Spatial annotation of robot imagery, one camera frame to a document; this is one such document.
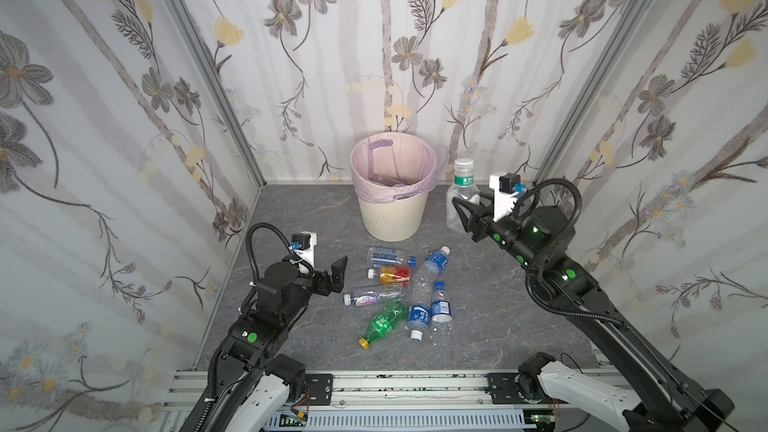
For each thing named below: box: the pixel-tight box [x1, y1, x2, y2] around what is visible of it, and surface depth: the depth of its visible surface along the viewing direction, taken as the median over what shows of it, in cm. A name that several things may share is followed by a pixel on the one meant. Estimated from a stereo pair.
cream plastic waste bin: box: [350, 132, 438, 243], surface depth 97 cm
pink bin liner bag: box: [350, 132, 438, 203], surface depth 98 cm
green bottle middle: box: [359, 300, 409, 350], surface depth 82 cm
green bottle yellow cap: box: [371, 173, 415, 187], surface depth 106 cm
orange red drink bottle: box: [367, 266, 411, 285], surface depth 92 cm
